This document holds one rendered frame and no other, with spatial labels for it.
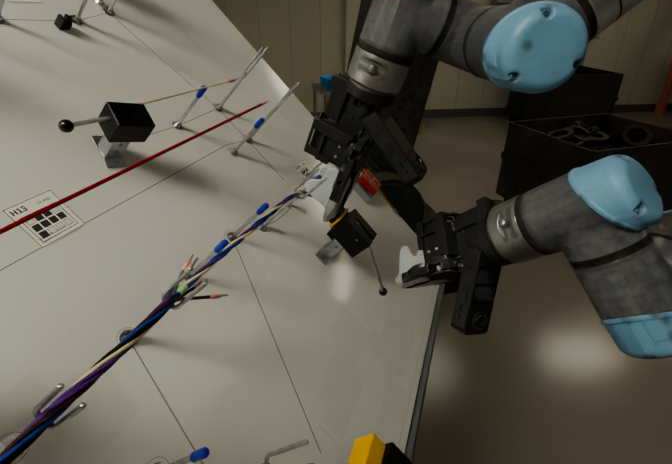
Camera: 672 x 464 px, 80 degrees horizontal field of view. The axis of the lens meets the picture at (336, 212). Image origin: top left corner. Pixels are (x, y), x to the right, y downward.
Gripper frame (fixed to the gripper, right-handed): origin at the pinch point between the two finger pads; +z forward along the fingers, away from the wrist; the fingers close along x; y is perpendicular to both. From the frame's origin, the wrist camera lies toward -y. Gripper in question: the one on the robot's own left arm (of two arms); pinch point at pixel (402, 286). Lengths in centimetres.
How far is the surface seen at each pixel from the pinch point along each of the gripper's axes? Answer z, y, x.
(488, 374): 80, -17, -111
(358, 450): -9.0, -19.8, 16.5
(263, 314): 1.1, -4.6, 23.1
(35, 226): -3.5, 2.7, 48.1
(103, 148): -0.3, 14.3, 43.8
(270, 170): 8.8, 21.2, 19.0
